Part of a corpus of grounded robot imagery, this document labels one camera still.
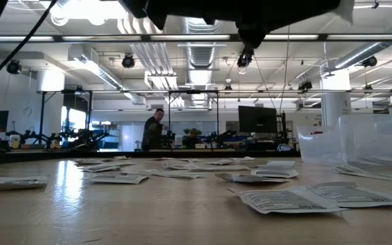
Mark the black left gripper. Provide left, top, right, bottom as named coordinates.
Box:
left=148, top=0, right=341, bottom=48

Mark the white round column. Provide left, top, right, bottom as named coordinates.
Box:
left=36, top=67, right=66, bottom=93
left=321, top=73, right=353, bottom=127

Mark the black computer monitor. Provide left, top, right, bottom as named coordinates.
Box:
left=238, top=105, right=278, bottom=134

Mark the small clear plastic container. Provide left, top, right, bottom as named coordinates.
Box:
left=297, top=125, right=345, bottom=163

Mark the large clear plastic container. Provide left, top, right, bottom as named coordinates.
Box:
left=338, top=108, right=392, bottom=174

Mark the black overhead light beam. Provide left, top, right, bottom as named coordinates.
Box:
left=0, top=33, right=392, bottom=43

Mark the seated person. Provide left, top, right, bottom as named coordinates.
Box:
left=182, top=128, right=204, bottom=150

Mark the standing person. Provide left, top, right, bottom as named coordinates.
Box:
left=141, top=108, right=170, bottom=152

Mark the white bottle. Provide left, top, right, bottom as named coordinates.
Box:
left=9, top=134, right=22, bottom=150

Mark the black ceiling camera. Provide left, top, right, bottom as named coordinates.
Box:
left=236, top=47, right=255, bottom=68

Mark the silver ceiling duct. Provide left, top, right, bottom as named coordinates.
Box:
left=180, top=16, right=228, bottom=107
left=333, top=16, right=392, bottom=71

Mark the black station frame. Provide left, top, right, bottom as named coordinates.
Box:
left=167, top=89, right=221, bottom=147
left=37, top=88, right=94, bottom=148

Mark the black metal table frame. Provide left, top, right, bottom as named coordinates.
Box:
left=0, top=149, right=301, bottom=167

